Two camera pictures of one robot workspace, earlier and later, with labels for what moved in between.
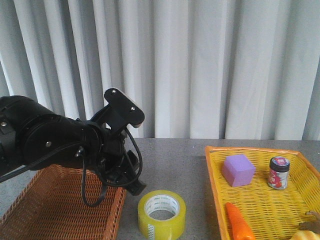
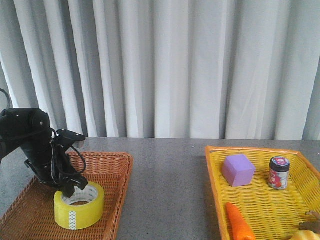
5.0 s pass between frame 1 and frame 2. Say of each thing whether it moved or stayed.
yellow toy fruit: stayed
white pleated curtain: stayed
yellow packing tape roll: moved
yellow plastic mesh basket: stayed
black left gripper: moved
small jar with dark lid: stayed
